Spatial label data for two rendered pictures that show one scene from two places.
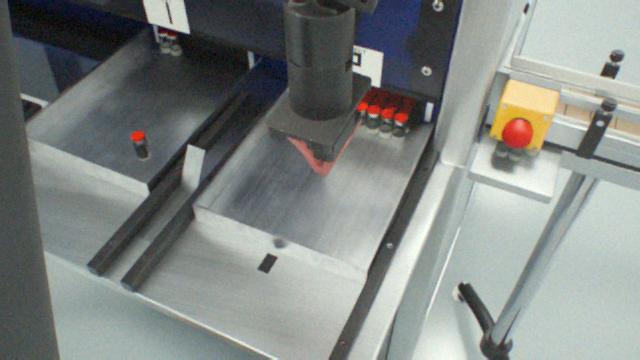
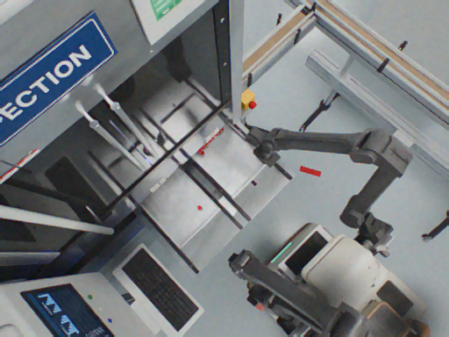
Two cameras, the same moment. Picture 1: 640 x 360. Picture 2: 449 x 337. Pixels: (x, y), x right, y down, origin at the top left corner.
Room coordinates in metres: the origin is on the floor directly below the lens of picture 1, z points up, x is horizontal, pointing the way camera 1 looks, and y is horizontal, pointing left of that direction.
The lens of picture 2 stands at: (0.37, 0.42, 2.51)
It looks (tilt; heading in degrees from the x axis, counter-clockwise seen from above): 75 degrees down; 298
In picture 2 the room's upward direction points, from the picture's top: 8 degrees counter-clockwise
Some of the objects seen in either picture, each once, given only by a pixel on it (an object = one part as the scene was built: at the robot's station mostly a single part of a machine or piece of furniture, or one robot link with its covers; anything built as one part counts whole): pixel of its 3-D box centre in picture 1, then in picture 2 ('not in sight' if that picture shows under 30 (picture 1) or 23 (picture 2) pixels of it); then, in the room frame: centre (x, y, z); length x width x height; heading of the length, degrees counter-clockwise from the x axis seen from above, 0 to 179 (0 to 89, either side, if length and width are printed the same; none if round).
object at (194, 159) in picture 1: (172, 192); (224, 202); (0.51, 0.21, 0.91); 0.14 x 0.03 x 0.06; 154
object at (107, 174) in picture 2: not in sight; (72, 194); (0.90, 0.43, 1.50); 0.47 x 0.01 x 0.59; 65
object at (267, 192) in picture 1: (327, 161); (226, 155); (0.58, -0.01, 0.90); 0.34 x 0.26 x 0.04; 156
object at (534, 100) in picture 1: (524, 112); (245, 98); (0.58, -0.29, 0.99); 0.08 x 0.07 x 0.07; 155
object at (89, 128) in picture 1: (149, 100); (175, 203); (0.73, 0.30, 0.90); 0.34 x 0.26 x 0.04; 155
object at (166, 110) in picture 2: not in sight; (181, 98); (0.71, 0.02, 1.50); 0.43 x 0.01 x 0.59; 65
